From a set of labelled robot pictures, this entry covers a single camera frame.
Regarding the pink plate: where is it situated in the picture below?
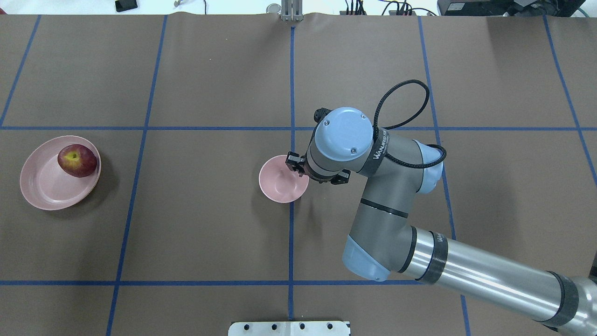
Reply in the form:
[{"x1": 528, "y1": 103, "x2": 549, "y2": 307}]
[{"x1": 20, "y1": 135, "x2": 102, "y2": 210}]

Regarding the aluminium frame post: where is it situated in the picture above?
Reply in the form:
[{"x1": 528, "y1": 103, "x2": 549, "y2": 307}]
[{"x1": 280, "y1": 0, "x2": 304, "y2": 22}]

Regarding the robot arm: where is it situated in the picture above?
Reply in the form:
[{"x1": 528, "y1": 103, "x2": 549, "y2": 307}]
[{"x1": 289, "y1": 129, "x2": 596, "y2": 336}]

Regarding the white camera mast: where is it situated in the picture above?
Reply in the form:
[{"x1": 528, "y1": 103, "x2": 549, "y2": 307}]
[{"x1": 228, "y1": 321, "x2": 352, "y2": 336}]

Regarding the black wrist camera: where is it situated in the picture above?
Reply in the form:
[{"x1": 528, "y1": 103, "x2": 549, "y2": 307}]
[{"x1": 313, "y1": 108, "x2": 331, "y2": 124}]

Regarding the pink bowl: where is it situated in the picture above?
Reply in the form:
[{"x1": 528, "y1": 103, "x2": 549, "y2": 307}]
[{"x1": 258, "y1": 155, "x2": 310, "y2": 203}]

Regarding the red apple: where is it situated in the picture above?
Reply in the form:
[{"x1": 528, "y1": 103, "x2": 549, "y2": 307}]
[{"x1": 57, "y1": 143, "x2": 99, "y2": 178}]

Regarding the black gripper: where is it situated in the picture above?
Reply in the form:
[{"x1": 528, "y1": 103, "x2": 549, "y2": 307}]
[{"x1": 285, "y1": 152, "x2": 351, "y2": 185}]

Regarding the small black square device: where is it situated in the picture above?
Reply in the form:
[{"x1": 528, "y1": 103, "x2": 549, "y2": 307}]
[{"x1": 114, "y1": 0, "x2": 138, "y2": 13}]

